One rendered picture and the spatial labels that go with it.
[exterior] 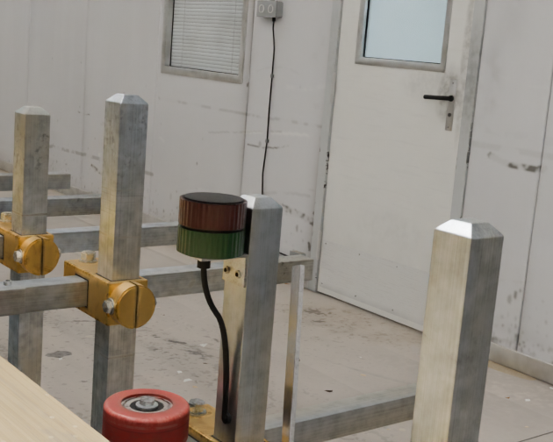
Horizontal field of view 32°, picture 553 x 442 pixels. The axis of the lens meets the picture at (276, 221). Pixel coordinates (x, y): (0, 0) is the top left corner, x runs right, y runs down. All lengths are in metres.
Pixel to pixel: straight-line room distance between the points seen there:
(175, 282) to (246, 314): 0.32
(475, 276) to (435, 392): 0.09
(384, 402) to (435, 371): 0.40
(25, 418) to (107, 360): 0.24
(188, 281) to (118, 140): 0.22
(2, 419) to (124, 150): 0.33
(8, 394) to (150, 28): 5.42
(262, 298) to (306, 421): 0.19
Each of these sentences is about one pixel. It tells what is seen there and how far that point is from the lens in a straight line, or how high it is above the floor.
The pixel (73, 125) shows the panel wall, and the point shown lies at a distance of 7.24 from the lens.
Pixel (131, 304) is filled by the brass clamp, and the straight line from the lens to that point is 1.07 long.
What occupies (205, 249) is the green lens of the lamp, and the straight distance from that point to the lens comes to 0.82.
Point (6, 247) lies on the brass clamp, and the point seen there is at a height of 0.95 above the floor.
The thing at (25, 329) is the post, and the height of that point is 0.84.
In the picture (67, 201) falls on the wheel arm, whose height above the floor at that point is 0.96.
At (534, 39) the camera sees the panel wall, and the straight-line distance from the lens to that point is 3.98.
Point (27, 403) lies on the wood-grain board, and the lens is 0.92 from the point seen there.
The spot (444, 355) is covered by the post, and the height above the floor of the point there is 1.04.
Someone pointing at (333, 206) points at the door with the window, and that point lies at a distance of 4.80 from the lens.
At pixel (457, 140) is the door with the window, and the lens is 4.21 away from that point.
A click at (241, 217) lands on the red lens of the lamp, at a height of 1.09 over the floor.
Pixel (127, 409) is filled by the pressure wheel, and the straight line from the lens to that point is 0.90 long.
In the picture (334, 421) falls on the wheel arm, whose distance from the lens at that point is 1.05.
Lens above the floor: 1.24
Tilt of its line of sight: 11 degrees down
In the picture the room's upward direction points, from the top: 5 degrees clockwise
